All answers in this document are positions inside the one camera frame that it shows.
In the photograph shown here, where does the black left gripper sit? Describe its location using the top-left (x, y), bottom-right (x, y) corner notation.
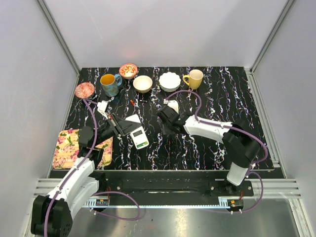
top-left (94, 113), bottom-right (142, 147)

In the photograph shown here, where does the white battery cover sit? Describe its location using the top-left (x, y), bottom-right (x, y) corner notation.
top-left (126, 114), bottom-right (141, 123)

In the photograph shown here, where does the white remote control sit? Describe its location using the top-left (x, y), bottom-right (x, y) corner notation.
top-left (130, 127), bottom-right (149, 150)

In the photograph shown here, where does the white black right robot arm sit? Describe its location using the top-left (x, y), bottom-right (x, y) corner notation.
top-left (157, 105), bottom-right (265, 196)

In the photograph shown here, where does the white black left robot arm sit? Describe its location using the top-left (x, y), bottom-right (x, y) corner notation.
top-left (31, 114), bottom-right (142, 237)

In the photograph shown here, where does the white scalloped bowl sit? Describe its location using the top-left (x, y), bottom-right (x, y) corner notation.
top-left (158, 72), bottom-right (181, 92)

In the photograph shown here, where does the cream round bowl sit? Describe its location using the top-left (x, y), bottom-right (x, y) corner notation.
top-left (133, 76), bottom-right (153, 93)

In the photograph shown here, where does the blue patterned mug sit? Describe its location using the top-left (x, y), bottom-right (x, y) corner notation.
top-left (100, 74), bottom-right (123, 97)

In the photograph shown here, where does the yellow mug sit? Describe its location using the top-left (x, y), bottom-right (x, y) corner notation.
top-left (182, 69), bottom-right (204, 89)

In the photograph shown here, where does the red patterned small dish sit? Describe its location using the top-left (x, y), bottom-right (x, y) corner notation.
top-left (75, 82), bottom-right (95, 99)

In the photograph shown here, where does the orange floral bowl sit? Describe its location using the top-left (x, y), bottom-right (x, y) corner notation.
top-left (119, 63), bottom-right (138, 79)

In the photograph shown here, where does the floral rectangular tray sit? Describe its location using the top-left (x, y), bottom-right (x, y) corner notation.
top-left (52, 129), bottom-right (113, 169)

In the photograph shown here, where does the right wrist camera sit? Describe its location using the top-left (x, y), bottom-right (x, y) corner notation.
top-left (163, 99), bottom-right (179, 113)

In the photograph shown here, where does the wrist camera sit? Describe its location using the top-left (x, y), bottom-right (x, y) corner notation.
top-left (97, 100), bottom-right (109, 119)
top-left (163, 99), bottom-right (179, 113)

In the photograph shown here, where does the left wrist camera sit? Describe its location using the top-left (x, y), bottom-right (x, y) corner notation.
top-left (97, 100), bottom-right (109, 119)

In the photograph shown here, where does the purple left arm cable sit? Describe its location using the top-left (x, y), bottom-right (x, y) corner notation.
top-left (43, 98), bottom-right (141, 237)

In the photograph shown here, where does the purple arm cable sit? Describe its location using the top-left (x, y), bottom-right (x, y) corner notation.
top-left (165, 89), bottom-right (269, 214)
top-left (43, 98), bottom-right (141, 237)

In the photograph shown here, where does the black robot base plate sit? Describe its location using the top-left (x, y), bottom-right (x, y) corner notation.
top-left (97, 170), bottom-right (254, 198)

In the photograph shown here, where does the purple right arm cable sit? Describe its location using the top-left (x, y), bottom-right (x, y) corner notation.
top-left (165, 89), bottom-right (269, 214)

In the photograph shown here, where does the aluminium corner frame post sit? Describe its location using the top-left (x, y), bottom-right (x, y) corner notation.
top-left (250, 0), bottom-right (296, 74)

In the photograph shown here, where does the aluminium table edge rail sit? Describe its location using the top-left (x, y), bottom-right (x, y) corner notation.
top-left (33, 177), bottom-right (302, 198)

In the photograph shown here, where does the left aluminium frame post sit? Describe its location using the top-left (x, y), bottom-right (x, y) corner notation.
top-left (37, 0), bottom-right (81, 72)

